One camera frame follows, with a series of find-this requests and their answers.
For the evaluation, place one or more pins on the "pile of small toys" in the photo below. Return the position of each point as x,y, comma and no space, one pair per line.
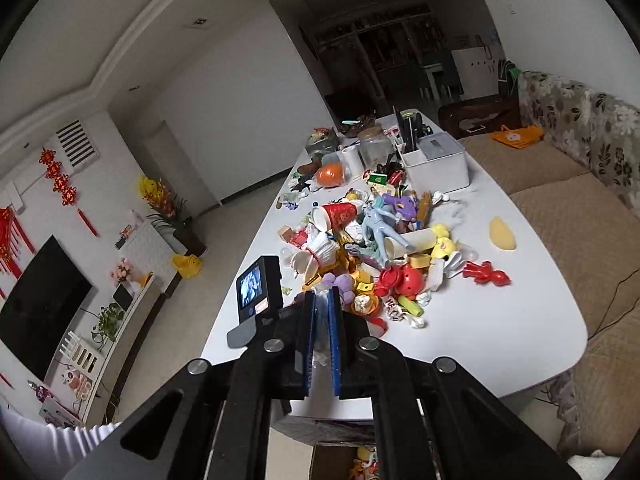
360,260

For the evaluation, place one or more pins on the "white phone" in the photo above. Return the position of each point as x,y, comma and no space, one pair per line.
477,128

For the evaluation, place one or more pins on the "red round plastic toy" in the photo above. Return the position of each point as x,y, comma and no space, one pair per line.
407,280

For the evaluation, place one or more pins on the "green black backpack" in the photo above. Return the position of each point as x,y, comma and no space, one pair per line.
509,77

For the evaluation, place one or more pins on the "white paper cupcake liners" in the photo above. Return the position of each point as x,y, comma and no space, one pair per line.
322,251

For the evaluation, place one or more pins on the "crumpled paper ball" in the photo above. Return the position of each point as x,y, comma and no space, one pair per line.
365,304

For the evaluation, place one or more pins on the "white desk organizer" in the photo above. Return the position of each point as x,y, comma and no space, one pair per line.
80,355

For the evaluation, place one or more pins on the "pink white toy figure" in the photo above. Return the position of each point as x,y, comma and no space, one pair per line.
76,382

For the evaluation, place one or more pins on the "red toy figure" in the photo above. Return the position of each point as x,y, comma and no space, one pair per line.
482,272

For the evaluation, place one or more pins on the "red fan wall decoration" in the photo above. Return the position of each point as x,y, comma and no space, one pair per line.
12,250

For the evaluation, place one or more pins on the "black remote controls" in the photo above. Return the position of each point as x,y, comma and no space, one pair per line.
407,132

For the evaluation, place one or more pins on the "yellow foam slice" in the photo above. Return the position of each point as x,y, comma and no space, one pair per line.
502,234

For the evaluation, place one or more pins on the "black tablet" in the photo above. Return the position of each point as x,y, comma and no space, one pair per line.
122,296

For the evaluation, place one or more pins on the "white storage box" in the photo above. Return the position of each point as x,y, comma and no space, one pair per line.
440,167

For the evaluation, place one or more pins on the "brown wooden chair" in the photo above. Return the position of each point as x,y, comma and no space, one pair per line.
480,110

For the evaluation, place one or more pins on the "white tissue roll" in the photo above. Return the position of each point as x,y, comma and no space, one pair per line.
352,161

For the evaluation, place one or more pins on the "orange ball in bag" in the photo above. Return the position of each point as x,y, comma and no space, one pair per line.
331,175

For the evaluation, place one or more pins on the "white radiator cover cabinet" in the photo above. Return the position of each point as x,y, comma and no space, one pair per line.
147,252

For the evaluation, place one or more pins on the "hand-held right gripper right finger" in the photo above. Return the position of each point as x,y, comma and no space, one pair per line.
337,340

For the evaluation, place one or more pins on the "red paper cup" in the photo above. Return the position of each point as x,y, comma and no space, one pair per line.
340,215

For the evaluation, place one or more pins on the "orange cloth bag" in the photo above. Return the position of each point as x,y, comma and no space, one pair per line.
517,137

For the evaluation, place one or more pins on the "white sideboard cabinet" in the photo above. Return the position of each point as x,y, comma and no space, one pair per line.
477,67

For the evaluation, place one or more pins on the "red card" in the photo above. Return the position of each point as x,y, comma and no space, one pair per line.
300,239

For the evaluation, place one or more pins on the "red knot wall hanging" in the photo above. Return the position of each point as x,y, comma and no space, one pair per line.
65,187

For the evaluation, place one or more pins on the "blue doll figure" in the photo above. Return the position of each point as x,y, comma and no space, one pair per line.
382,232

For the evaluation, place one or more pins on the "clear wrapper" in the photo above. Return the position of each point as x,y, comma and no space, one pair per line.
320,357

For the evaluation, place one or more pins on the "floral sofa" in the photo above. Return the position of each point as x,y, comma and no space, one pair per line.
565,220

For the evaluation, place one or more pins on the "wooden block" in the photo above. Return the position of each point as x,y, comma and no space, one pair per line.
286,232

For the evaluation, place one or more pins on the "yellow child potty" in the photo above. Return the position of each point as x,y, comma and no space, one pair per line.
187,266

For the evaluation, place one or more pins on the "purple plush toy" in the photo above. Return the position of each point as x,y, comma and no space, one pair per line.
336,285

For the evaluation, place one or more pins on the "cardboard box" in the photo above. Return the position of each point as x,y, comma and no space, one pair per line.
320,465

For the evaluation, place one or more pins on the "orchid plant in vase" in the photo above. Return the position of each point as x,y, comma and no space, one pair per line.
165,205

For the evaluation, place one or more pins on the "dark bowl of dates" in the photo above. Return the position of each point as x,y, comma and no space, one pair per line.
357,126

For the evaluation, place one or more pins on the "white pleated bag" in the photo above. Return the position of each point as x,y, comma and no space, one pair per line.
30,447

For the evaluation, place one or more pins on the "green potted plant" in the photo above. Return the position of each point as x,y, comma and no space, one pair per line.
107,322

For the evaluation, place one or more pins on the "dining table with chairs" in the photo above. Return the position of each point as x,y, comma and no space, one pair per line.
437,75

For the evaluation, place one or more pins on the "white paper cup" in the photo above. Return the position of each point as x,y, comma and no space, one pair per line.
415,241

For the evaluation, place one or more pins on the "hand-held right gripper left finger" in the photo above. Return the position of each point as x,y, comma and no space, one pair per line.
310,340

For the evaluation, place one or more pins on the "white television stand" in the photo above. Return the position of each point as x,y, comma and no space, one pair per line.
125,330

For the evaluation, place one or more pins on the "purple dinosaur toy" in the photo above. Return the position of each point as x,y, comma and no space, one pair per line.
397,205

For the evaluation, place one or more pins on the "yellow duck toy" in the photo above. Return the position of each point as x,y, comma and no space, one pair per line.
444,242

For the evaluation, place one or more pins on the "glass jar with lid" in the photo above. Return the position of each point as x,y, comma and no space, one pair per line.
375,150

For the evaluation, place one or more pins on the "pink flower bouquet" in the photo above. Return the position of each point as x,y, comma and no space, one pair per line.
121,270

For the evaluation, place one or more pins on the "black television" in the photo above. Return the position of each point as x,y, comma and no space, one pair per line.
40,305

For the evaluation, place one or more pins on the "grey snack box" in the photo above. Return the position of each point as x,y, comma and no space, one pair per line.
322,142

